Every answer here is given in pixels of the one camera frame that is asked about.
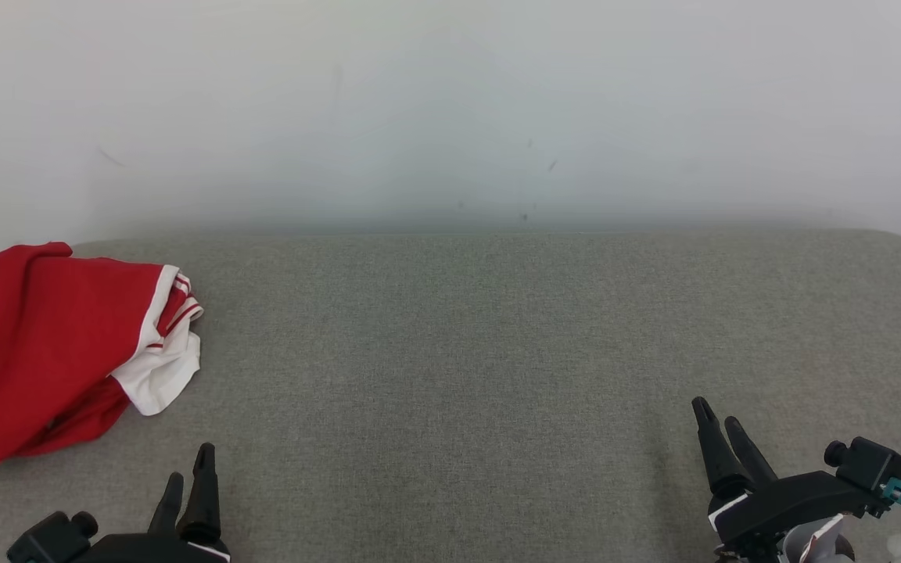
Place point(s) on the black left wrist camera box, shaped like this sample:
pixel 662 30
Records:
pixel 48 539

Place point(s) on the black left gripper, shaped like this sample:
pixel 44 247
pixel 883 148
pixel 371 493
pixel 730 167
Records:
pixel 153 550

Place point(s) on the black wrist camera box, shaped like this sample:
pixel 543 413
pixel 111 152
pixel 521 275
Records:
pixel 48 539
pixel 873 465

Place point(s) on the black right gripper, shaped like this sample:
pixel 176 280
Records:
pixel 787 500

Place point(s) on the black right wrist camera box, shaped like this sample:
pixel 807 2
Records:
pixel 873 465

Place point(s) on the red shorts with white stripe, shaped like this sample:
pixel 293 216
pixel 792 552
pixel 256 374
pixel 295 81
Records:
pixel 44 336

